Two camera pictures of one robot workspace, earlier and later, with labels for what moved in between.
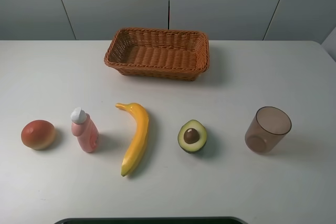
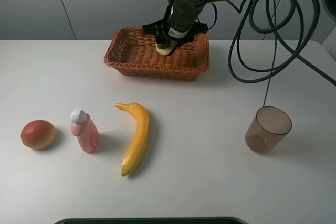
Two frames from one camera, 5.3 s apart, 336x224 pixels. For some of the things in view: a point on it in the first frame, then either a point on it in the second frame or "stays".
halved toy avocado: [192, 136] -> [165, 48]
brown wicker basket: [158, 54] stays
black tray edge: [151, 221] stays
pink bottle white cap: [85, 129] stays
